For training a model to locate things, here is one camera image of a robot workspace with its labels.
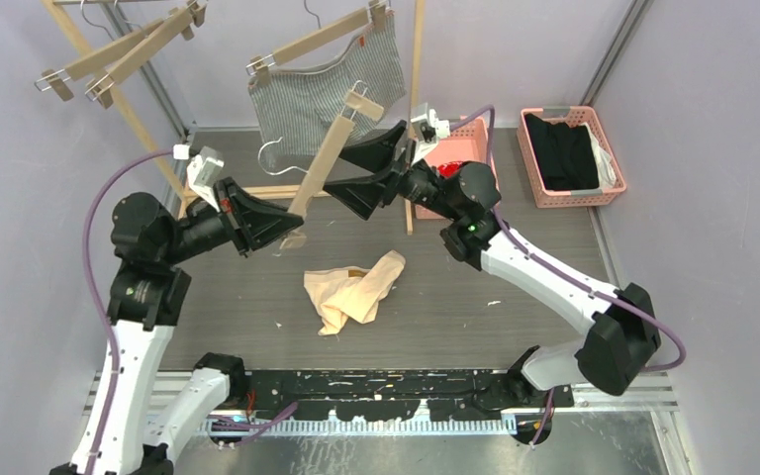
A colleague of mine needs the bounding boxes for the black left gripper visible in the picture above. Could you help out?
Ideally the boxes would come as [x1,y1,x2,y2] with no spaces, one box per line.
[159,177,302,266]

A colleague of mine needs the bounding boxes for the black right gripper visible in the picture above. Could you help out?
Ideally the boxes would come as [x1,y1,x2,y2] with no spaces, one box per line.
[324,120,463,222]

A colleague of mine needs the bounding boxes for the wooden hanger for beige underwear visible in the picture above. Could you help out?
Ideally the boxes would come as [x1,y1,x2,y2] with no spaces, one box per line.
[256,89,386,218]

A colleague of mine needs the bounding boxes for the red underwear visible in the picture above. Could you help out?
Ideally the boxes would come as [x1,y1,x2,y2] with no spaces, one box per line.
[436,160,465,179]

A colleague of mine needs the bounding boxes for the grey striped boxer underwear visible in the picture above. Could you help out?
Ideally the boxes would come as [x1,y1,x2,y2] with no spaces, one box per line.
[248,12,407,156]

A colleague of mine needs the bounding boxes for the beige underwear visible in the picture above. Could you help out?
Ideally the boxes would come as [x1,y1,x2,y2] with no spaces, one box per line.
[303,250,406,336]

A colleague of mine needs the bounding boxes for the wooden hanger for striped underwear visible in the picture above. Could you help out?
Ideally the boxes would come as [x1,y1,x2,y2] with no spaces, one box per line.
[244,1,390,79]

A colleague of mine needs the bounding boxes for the wooden hanger for red underwear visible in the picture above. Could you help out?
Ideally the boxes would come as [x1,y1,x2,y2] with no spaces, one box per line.
[85,1,208,102]

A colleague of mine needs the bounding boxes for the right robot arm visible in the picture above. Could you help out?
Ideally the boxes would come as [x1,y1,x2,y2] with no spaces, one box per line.
[324,121,661,407]

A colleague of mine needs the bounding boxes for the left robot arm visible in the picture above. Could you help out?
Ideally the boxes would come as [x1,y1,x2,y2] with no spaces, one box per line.
[56,178,304,474]

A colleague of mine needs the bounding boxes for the empty pink plastic basket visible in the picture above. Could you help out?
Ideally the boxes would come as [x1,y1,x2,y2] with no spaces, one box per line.
[413,117,489,221]

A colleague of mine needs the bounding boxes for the pink basket with clothes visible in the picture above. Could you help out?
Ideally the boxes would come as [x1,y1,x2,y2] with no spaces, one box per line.
[517,106,627,208]

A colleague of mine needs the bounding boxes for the black folded garment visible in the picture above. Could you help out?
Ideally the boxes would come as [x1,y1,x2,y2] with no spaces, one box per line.
[524,114,600,191]

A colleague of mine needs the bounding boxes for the white cloth in basket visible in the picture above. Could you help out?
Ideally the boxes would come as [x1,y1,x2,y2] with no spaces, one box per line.
[582,123,617,190]

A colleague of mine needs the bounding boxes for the wooden clothes rack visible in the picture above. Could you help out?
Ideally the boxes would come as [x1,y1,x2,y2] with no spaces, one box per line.
[35,1,395,219]

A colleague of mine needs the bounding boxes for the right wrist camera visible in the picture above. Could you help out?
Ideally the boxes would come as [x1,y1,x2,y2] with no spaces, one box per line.
[410,103,451,163]

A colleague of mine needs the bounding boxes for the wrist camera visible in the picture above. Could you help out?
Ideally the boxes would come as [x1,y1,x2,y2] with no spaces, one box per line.
[410,103,451,163]
[172,143,225,209]

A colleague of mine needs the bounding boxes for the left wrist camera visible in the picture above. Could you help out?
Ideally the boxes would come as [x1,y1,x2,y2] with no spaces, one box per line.
[172,143,225,209]

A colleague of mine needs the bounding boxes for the aluminium cable duct rail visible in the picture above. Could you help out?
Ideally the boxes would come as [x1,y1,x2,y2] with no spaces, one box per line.
[203,416,519,438]

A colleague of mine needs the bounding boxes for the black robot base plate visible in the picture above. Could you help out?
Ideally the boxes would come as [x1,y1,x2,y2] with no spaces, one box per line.
[217,369,546,422]

